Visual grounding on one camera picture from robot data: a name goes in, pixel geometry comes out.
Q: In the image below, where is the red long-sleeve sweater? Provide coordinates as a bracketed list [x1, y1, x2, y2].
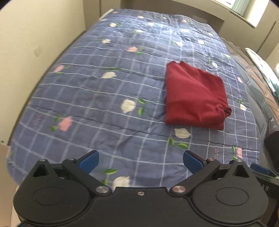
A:
[165, 61, 232, 130]

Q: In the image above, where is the black storage box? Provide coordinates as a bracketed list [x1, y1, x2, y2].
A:
[264, 131, 279, 172]

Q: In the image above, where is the dark quilted mattress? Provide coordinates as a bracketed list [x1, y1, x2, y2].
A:
[221, 37, 279, 142]

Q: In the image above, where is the blue plaid floral quilt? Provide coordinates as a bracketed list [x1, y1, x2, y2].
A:
[7, 9, 262, 187]

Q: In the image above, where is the white floral pillow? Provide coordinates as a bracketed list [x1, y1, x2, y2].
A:
[245, 48, 278, 98]

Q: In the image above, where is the bright window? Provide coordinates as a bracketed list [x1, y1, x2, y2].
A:
[219, 0, 269, 27]

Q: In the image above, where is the beige tall wardrobe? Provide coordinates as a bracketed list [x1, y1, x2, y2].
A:
[83, 0, 120, 31]

